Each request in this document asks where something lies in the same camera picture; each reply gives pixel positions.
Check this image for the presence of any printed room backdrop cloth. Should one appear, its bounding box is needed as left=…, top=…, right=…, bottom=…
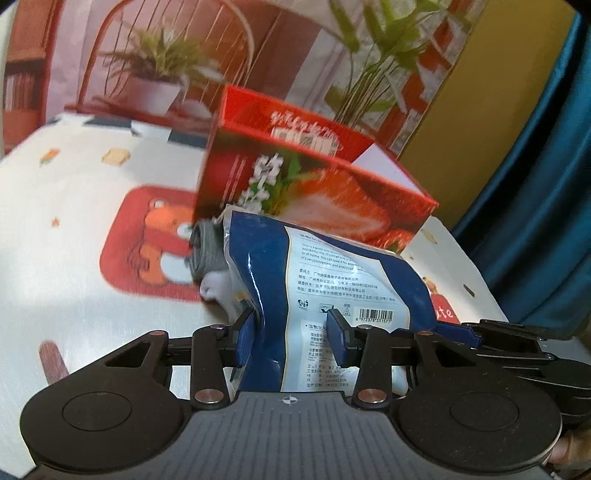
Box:
left=0, top=0, right=490, bottom=158

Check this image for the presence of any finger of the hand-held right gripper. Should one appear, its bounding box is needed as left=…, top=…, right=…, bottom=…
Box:
left=435, top=322, right=557, bottom=366
left=462, top=318, right=552, bottom=343

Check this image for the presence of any white sock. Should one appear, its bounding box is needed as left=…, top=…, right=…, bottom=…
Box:
left=198, top=270, right=241, bottom=324

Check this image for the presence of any blue plastic packet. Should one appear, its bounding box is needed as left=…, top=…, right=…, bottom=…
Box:
left=221, top=204, right=438, bottom=394

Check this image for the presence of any grey rolled sock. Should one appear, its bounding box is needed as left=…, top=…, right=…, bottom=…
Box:
left=187, top=218, right=232, bottom=283

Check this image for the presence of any red strawberry print box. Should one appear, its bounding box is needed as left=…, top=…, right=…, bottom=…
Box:
left=193, top=84, right=437, bottom=254

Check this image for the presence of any person's right hand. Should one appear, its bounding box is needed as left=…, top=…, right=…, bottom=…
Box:
left=549, top=425, right=591, bottom=480

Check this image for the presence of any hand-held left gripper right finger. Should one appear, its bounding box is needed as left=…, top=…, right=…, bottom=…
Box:
left=326, top=310, right=445, bottom=411

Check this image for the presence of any printed cartoon tablecloth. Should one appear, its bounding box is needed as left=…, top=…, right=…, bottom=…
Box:
left=0, top=111, right=511, bottom=480

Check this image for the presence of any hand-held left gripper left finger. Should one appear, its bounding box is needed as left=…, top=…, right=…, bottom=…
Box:
left=104, top=310, right=257, bottom=411

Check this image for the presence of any blue curtain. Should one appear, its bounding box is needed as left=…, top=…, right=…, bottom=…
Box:
left=450, top=11, right=591, bottom=326

